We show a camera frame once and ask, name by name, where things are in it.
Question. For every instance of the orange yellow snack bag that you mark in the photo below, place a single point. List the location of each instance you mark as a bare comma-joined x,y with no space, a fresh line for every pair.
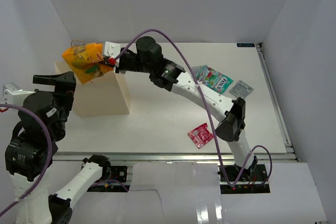
86,61

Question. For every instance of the blue table label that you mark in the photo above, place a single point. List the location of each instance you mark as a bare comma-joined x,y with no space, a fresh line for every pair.
246,45

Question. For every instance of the silver grey sachet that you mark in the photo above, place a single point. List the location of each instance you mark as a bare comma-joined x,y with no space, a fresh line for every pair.
241,89

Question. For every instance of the aluminium front rail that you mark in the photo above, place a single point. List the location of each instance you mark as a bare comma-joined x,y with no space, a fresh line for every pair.
171,157

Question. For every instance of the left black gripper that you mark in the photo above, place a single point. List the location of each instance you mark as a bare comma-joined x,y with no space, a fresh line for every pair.
65,87

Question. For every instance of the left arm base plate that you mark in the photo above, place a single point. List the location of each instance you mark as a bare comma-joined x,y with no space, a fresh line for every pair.
118,173

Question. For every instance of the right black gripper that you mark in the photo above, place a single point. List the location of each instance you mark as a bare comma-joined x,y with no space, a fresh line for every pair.
120,66

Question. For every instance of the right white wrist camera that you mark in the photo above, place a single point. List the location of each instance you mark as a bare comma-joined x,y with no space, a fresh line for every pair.
110,50

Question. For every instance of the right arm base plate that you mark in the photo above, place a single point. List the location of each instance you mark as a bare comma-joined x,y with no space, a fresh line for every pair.
246,184

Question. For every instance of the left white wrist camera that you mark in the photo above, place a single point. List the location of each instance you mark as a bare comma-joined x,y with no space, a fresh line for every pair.
13,94

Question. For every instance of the beige paper bag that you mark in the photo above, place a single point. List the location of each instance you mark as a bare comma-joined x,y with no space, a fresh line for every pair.
106,95

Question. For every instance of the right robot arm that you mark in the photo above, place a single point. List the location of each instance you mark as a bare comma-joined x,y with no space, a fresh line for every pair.
166,74

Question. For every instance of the teal fruit candy bag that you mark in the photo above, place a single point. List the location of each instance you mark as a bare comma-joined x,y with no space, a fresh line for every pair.
212,79

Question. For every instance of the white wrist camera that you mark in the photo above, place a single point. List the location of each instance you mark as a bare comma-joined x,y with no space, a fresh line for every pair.
110,50
13,94

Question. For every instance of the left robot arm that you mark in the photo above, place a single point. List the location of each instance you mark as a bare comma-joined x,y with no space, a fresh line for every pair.
28,157

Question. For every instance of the red snack packet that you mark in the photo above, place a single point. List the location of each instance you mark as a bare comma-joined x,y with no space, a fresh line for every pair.
200,136

